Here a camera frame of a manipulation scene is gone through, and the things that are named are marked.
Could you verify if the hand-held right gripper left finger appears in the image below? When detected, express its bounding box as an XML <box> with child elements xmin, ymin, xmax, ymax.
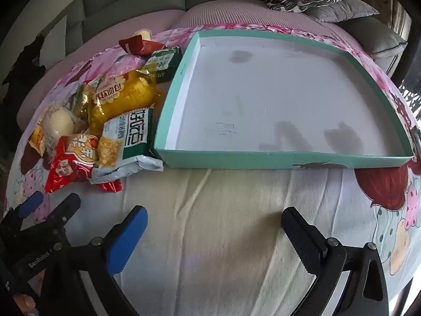
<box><xmin>41</xmin><ymin>206</ymin><xmax>148</xmax><ymax>316</ymax></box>

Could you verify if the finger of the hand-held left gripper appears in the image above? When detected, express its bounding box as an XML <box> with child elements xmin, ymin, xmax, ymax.
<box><xmin>0</xmin><ymin>191</ymin><xmax>44</xmax><ymax>234</ymax></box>
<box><xmin>43</xmin><ymin>193</ymin><xmax>81</xmax><ymax>238</ymax></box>

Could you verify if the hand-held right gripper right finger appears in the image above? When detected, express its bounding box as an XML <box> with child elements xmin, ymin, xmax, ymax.
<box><xmin>282</xmin><ymin>207</ymin><xmax>390</xmax><ymax>316</ymax></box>

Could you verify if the red white snack packet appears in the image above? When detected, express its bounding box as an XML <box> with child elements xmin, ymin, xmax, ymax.
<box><xmin>44</xmin><ymin>134</ymin><xmax>123</xmax><ymax>194</ymax></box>

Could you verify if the clear round bun packet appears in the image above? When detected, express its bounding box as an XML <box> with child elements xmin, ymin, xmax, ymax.
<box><xmin>39</xmin><ymin>102</ymin><xmax>86</xmax><ymax>154</ymax></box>

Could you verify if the white green cracker packet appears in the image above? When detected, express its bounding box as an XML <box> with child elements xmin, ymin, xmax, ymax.
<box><xmin>89</xmin><ymin>107</ymin><xmax>164</xmax><ymax>185</ymax></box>

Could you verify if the clear green-edged snack packet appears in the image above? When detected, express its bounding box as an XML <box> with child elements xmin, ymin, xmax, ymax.
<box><xmin>67</xmin><ymin>74</ymin><xmax>104</xmax><ymax>116</ymax></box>

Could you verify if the yellow bread packet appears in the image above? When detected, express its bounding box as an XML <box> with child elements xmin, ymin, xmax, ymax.
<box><xmin>82</xmin><ymin>69</ymin><xmax>162</xmax><ymax>135</ymax></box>

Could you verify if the shallow teal cardboard box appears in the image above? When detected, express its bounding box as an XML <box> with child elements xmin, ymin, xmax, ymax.
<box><xmin>154</xmin><ymin>29</ymin><xmax>414</xmax><ymax>169</ymax></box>

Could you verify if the red brown biscuit packet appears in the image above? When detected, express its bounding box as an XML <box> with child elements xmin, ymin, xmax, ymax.
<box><xmin>119</xmin><ymin>34</ymin><xmax>165</xmax><ymax>56</ymax></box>

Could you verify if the person's left hand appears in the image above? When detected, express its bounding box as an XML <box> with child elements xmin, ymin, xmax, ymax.
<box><xmin>13</xmin><ymin>294</ymin><xmax>37</xmax><ymax>316</ymax></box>

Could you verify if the white orange snack packet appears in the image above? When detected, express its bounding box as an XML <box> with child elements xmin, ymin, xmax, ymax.
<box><xmin>28</xmin><ymin>123</ymin><xmax>47</xmax><ymax>157</ymax></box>

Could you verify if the pink floral printed blanket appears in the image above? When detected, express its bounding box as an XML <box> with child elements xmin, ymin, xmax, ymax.
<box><xmin>5</xmin><ymin>23</ymin><xmax>421</xmax><ymax>316</ymax></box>

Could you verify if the dark cloth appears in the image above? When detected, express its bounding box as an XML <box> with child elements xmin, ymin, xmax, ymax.
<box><xmin>2</xmin><ymin>34</ymin><xmax>47</xmax><ymax>96</ymax></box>

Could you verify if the pale grey cushion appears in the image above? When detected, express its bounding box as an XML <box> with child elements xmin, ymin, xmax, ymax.
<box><xmin>39</xmin><ymin>15</ymin><xmax>68</xmax><ymax>71</ymax></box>

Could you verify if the green white carton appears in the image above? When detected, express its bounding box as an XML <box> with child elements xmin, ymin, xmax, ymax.
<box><xmin>145</xmin><ymin>47</ymin><xmax>182</xmax><ymax>83</ymax></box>

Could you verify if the grey sofa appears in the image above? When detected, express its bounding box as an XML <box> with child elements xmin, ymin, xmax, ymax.
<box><xmin>0</xmin><ymin>0</ymin><xmax>408</xmax><ymax>76</ymax></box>

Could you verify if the grey pillow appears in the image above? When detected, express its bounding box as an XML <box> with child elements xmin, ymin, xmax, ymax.
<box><xmin>304</xmin><ymin>0</ymin><xmax>379</xmax><ymax>23</ymax></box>

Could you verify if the pink sofa cover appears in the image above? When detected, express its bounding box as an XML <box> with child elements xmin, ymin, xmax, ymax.
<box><xmin>15</xmin><ymin>0</ymin><xmax>372</xmax><ymax>129</ymax></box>

